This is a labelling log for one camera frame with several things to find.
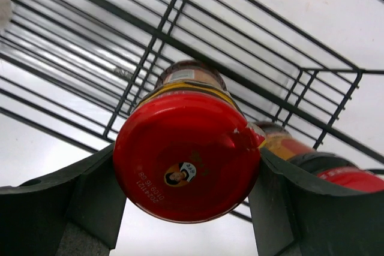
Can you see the black wire rack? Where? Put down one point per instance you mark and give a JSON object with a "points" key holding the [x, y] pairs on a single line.
{"points": [[77, 69]]}

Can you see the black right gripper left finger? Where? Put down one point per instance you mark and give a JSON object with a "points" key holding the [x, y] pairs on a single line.
{"points": [[76, 210]]}

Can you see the red lid sauce jar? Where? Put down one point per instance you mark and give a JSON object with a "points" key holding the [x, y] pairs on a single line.
{"points": [[327, 166], [187, 154]]}

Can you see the clear jar white beads silver lid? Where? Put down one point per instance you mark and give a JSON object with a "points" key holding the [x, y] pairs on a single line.
{"points": [[5, 13]]}

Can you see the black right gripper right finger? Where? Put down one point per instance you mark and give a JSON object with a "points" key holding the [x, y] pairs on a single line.
{"points": [[296, 213]]}

